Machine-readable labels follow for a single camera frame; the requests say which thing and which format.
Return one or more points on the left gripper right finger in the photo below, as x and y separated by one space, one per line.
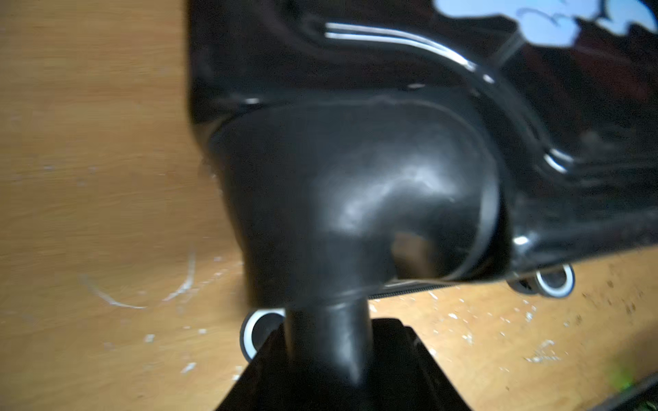
407 377

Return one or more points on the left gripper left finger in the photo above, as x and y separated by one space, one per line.
264 383

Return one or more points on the black white astronaut suitcase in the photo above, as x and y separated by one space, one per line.
366 144

